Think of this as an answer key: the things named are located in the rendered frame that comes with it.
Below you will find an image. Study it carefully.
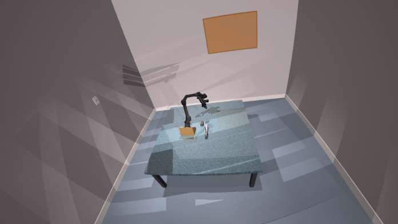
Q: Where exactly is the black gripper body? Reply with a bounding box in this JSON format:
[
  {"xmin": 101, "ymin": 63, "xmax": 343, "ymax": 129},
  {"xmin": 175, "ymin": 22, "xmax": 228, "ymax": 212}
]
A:
[{"xmin": 200, "ymin": 99, "xmax": 206, "ymax": 107}]

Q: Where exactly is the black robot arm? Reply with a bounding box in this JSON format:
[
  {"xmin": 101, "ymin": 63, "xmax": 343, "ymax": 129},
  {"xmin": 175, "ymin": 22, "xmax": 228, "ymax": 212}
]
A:
[{"xmin": 181, "ymin": 92, "xmax": 207, "ymax": 127}]

